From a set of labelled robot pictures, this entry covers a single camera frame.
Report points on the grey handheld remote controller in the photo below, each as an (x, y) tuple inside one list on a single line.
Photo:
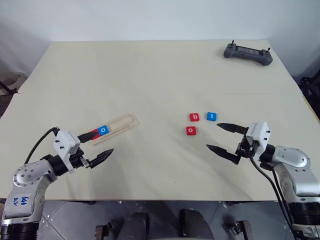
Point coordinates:
[(247, 53)]

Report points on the beige round stool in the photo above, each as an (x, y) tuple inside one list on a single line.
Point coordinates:
[(12, 80)]

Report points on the dark metal bracket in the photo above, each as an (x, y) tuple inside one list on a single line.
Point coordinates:
[(240, 228), (107, 228)]

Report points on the red letter tile b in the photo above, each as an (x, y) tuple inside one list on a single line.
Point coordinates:
[(192, 119)]

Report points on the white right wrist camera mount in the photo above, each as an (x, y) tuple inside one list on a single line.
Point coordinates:
[(260, 132)]

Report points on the red letter tile o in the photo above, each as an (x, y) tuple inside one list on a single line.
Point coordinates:
[(188, 133)]

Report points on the red r tile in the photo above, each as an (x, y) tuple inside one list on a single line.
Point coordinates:
[(97, 136)]

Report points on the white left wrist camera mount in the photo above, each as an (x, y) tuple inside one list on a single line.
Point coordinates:
[(63, 143)]

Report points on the blue letter tile o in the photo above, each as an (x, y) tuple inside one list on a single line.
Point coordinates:
[(107, 128)]

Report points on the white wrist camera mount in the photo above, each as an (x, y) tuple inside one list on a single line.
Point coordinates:
[(260, 132), (63, 143)]

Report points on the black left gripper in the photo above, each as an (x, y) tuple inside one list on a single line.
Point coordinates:
[(78, 160)]

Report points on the blue letter tile t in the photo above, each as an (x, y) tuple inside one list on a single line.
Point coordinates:
[(208, 118)]

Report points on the black office chair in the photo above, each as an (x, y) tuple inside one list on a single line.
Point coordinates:
[(311, 87)]

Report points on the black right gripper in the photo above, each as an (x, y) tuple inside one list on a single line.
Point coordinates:
[(246, 149)]

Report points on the light wooden letter tray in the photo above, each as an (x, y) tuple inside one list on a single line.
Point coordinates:
[(122, 123)]

